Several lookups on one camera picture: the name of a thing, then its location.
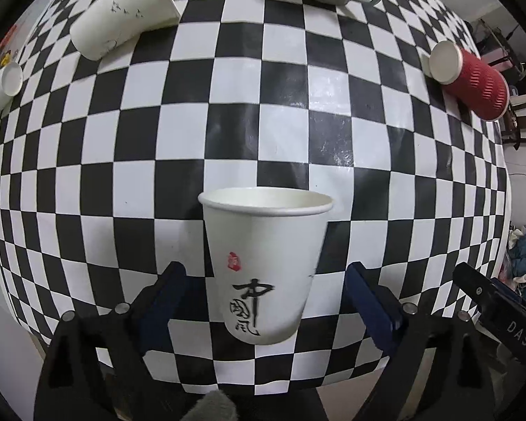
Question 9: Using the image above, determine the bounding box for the red ribbed paper cup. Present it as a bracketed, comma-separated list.
[429, 41, 510, 121]

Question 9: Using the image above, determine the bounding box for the white paper cup middle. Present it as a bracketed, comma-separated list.
[70, 0, 181, 61]

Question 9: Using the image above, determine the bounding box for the white paper cup leftmost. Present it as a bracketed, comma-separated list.
[0, 62, 23, 113]

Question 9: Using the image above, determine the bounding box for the white paper cup calligraphy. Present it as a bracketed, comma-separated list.
[198, 187, 333, 345]

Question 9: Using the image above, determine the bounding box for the black white checkered tablecloth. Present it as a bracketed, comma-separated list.
[0, 0, 507, 395]

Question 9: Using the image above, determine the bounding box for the white paper cup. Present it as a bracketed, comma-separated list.
[0, 62, 23, 113]
[70, 0, 181, 61]

